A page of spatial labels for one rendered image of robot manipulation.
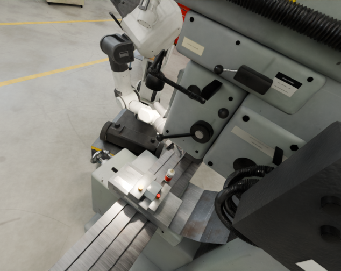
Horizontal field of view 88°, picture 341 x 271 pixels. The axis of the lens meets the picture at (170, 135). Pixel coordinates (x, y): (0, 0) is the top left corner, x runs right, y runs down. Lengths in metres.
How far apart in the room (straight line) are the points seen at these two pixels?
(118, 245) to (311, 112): 0.81
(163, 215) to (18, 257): 1.30
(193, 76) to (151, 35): 0.46
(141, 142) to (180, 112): 1.07
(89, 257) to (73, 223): 1.04
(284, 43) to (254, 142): 0.24
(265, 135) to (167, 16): 0.69
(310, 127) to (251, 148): 0.14
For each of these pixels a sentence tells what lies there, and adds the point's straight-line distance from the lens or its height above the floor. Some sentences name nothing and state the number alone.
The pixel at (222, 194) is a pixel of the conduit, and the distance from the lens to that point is 0.45.
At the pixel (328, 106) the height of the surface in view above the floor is 1.68.
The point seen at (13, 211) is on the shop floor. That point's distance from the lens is 2.06.
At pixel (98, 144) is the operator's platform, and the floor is 0.40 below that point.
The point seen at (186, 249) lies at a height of 0.73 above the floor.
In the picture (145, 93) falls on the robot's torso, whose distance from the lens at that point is 1.42.
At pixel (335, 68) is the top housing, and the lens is 0.44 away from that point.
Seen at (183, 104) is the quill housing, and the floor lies 1.50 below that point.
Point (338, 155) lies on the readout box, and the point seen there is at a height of 1.72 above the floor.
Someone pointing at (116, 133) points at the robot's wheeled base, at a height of 0.59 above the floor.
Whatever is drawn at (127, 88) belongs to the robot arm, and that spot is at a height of 1.23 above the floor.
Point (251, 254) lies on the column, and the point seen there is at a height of 1.26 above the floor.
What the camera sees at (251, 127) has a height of 1.56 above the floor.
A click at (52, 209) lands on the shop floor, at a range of 1.98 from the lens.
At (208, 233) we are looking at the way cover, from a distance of 0.95.
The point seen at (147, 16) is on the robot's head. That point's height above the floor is 1.61.
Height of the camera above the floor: 1.80
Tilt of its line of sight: 43 degrees down
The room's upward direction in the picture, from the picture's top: 23 degrees clockwise
